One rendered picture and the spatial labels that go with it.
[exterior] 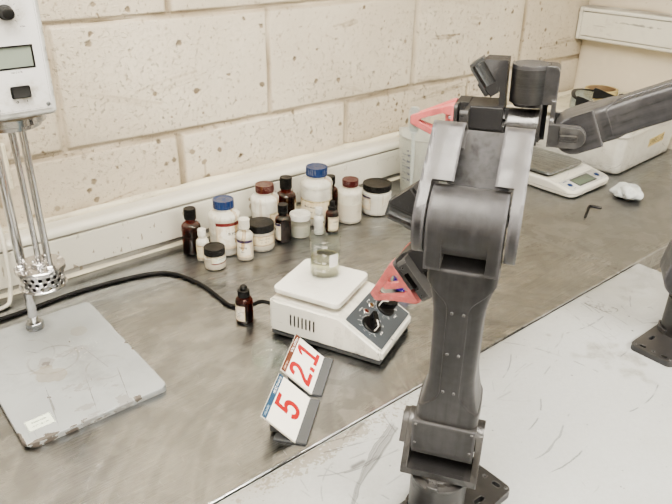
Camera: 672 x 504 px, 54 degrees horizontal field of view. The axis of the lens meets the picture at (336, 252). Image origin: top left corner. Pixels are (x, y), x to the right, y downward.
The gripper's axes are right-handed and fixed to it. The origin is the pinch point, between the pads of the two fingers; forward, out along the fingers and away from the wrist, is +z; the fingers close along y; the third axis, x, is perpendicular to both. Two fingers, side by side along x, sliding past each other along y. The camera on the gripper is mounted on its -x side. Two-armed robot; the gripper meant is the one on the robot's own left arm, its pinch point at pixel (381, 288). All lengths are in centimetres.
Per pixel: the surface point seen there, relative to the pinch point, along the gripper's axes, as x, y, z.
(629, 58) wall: 4, -150, -20
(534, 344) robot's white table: 23.6, -16.6, -7.0
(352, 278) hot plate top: -2.0, -8.1, 9.5
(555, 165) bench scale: 13, -95, -1
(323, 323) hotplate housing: 0.4, 1.2, 12.2
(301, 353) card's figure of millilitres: 1.6, 7.0, 14.1
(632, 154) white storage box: 24, -114, -14
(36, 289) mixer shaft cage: -28.0, 25.8, 30.1
